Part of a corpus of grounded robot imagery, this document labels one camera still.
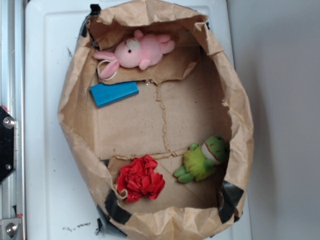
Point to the green plush frog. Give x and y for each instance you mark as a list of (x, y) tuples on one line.
[(201, 161)]

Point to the brown paper lined box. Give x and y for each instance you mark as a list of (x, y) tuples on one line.
[(193, 93)]

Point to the red crumpled paper ball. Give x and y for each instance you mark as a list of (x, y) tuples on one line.
[(139, 179)]

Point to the blue wooden block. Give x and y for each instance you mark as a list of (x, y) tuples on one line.
[(104, 94)]

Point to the pink plush bunny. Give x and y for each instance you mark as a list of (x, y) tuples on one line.
[(140, 51)]

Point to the black mounting plate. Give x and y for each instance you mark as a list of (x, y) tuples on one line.
[(7, 144)]

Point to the aluminium frame rail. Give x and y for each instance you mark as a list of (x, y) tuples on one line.
[(12, 79)]

